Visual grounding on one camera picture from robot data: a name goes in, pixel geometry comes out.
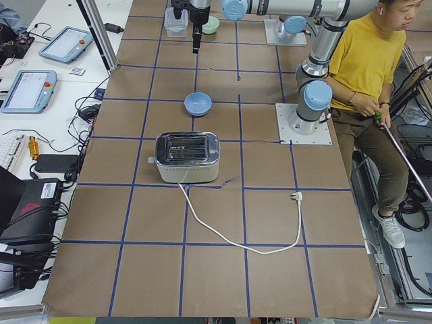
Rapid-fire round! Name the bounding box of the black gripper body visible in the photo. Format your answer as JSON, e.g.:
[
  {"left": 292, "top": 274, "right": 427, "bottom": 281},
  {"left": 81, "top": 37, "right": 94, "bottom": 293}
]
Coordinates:
[{"left": 189, "top": 6, "right": 210, "bottom": 26}]

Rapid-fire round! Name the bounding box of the green bowl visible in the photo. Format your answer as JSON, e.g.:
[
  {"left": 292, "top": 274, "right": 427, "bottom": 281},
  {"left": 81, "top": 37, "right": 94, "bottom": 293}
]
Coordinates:
[{"left": 202, "top": 16, "right": 220, "bottom": 35}]

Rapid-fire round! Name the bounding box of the blue bowl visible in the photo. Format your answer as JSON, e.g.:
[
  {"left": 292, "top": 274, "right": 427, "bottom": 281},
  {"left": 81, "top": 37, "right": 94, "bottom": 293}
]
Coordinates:
[{"left": 184, "top": 92, "right": 213, "bottom": 117}]

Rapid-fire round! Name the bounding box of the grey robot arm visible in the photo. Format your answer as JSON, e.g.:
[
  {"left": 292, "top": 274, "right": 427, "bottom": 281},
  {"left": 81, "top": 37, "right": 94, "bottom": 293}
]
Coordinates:
[
  {"left": 221, "top": 0, "right": 377, "bottom": 135},
  {"left": 171, "top": 1, "right": 312, "bottom": 55}
]

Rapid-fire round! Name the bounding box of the clear plastic food container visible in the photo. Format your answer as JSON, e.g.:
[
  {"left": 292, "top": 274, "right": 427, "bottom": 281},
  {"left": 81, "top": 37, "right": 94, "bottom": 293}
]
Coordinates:
[{"left": 164, "top": 7, "right": 188, "bottom": 38}]

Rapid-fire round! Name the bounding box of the silver cream toaster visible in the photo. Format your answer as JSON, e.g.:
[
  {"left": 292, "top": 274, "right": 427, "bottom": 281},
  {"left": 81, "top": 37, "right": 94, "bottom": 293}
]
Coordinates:
[{"left": 148, "top": 132, "right": 220, "bottom": 184}]

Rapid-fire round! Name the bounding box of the upper teach pendant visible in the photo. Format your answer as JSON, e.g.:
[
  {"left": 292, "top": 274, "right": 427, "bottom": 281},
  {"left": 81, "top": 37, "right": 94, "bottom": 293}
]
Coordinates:
[{"left": 38, "top": 26, "right": 93, "bottom": 63}]

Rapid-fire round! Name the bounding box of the teach pendant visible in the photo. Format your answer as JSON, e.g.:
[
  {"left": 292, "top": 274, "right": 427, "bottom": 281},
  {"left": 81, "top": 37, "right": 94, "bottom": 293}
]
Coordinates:
[
  {"left": 38, "top": 26, "right": 93, "bottom": 63},
  {"left": 1, "top": 70, "right": 57, "bottom": 114}
]

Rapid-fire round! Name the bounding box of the person in yellow shirt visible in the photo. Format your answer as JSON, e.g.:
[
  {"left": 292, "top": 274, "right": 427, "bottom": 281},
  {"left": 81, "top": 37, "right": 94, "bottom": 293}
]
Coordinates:
[{"left": 325, "top": 1, "right": 422, "bottom": 249}]

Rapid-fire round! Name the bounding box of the lower teach pendant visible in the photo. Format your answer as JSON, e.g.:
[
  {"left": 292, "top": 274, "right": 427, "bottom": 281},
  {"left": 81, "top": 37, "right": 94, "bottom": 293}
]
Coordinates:
[{"left": 1, "top": 70, "right": 57, "bottom": 114}]

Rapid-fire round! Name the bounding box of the black power adapter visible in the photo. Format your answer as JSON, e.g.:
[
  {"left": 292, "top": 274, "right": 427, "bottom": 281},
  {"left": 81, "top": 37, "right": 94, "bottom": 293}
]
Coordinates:
[{"left": 34, "top": 154, "right": 78, "bottom": 173}]

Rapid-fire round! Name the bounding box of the yellow metal tool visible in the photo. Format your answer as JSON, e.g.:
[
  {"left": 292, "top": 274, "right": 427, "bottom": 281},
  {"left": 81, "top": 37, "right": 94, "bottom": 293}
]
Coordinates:
[{"left": 28, "top": 136, "right": 40, "bottom": 161}]

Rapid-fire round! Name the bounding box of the white keyboard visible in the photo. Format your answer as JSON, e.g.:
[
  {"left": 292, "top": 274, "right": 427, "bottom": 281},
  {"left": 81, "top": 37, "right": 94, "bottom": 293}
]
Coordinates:
[{"left": 1, "top": 133, "right": 28, "bottom": 173}]

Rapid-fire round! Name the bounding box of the black laptop computer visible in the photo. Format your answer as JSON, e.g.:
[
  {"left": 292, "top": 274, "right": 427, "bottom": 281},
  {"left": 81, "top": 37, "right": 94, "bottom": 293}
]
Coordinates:
[{"left": 1, "top": 167, "right": 63, "bottom": 246}]

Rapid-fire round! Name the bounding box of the aluminium frame post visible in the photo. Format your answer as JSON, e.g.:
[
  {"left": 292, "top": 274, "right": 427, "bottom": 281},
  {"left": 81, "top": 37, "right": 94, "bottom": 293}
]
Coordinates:
[{"left": 76, "top": 0, "right": 117, "bottom": 72}]

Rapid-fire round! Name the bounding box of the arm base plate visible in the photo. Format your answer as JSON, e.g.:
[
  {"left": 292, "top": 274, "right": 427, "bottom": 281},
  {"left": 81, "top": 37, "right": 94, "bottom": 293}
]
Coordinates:
[
  {"left": 264, "top": 19, "right": 307, "bottom": 47},
  {"left": 275, "top": 103, "right": 332, "bottom": 145}
]

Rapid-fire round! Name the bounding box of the white toaster power cord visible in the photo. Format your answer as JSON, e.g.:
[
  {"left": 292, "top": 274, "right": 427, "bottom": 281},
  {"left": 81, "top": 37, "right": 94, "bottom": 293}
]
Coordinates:
[{"left": 178, "top": 182, "right": 303, "bottom": 255}]

